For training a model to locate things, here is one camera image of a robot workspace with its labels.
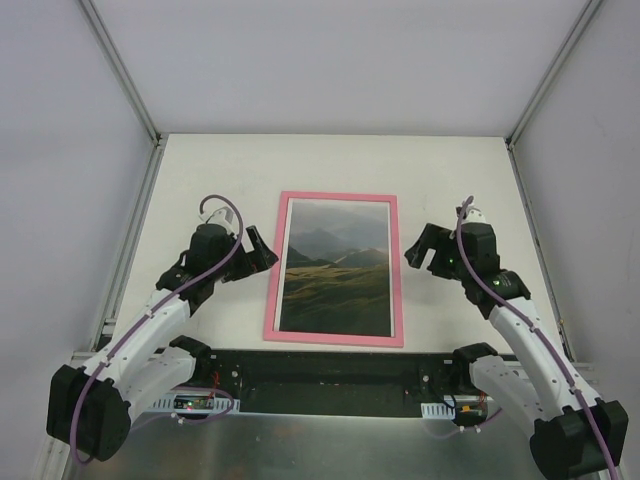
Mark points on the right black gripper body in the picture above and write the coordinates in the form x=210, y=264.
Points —
x=435, y=254

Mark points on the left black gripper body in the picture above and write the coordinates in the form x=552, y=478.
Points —
x=248, y=256

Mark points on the pink picture frame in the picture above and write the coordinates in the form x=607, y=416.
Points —
x=269, y=332

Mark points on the landscape photo print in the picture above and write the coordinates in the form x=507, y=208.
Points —
x=336, y=274

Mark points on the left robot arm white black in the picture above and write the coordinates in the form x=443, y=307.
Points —
x=92, y=407

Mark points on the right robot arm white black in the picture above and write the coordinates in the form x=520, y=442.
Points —
x=570, y=429

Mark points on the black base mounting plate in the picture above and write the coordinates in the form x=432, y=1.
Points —
x=362, y=384

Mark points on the left white slotted cable duct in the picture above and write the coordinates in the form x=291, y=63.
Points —
x=194, y=404

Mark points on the white slotted cable duct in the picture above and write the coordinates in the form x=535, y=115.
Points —
x=194, y=404
x=437, y=411

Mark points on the right white slotted cable duct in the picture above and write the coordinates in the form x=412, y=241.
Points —
x=437, y=411

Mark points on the right aluminium corner post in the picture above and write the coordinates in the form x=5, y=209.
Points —
x=570, y=42

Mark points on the aluminium corner post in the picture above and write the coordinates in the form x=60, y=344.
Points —
x=570, y=42
x=115, y=61

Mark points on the left aluminium corner post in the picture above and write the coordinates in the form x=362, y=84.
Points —
x=115, y=61

